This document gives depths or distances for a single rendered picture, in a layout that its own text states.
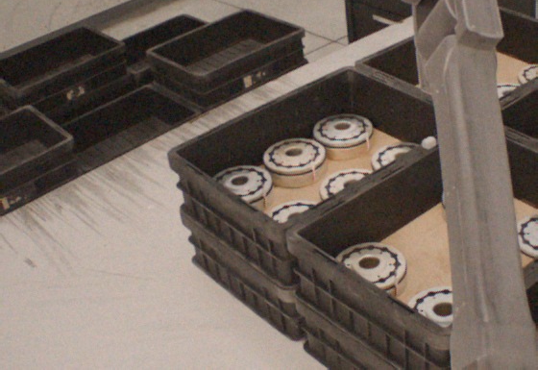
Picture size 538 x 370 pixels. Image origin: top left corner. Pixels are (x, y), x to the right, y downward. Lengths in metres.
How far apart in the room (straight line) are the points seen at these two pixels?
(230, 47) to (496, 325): 2.17
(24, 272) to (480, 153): 1.02
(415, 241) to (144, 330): 0.45
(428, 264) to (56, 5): 3.34
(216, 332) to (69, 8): 3.19
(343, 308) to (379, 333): 0.07
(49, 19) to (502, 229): 3.75
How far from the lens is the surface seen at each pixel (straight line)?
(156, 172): 1.75
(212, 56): 2.71
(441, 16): 0.82
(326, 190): 1.32
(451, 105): 0.77
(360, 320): 1.10
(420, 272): 1.20
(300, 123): 1.49
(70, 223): 1.66
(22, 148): 2.43
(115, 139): 2.57
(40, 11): 4.30
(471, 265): 0.69
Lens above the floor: 1.61
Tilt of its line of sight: 32 degrees down
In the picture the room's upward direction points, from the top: 7 degrees counter-clockwise
